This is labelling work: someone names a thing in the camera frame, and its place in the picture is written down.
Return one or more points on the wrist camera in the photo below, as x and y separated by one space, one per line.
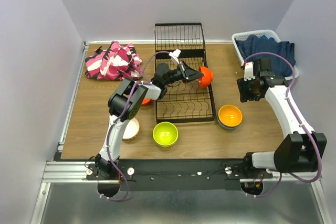
175 56
248 71

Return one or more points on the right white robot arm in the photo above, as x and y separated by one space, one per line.
302 149

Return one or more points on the blue bowl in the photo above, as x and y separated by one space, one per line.
225 126

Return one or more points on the white pink bowl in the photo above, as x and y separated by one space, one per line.
132 129

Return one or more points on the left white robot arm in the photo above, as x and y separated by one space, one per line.
125 103

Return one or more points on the lime green bowl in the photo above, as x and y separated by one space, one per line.
165 134

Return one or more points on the orange bowl top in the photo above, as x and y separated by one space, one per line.
207 77

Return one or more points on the white plastic basket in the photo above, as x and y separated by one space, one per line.
268 33

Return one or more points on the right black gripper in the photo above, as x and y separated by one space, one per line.
244 94

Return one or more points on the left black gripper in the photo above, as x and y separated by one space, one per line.
188 73

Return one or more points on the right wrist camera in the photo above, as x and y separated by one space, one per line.
248 71

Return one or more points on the black wire dish rack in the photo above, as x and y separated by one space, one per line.
181 54

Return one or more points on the pink camouflage cloth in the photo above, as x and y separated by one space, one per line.
115 63

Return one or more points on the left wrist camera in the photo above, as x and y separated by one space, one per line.
175 56

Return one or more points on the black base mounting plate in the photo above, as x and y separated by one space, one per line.
175 174

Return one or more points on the orange bowl bottom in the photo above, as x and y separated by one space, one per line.
146 101

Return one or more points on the yellow orange bowl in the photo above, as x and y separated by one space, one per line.
230 116

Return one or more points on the dark blue jeans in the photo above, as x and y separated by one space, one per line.
285 49

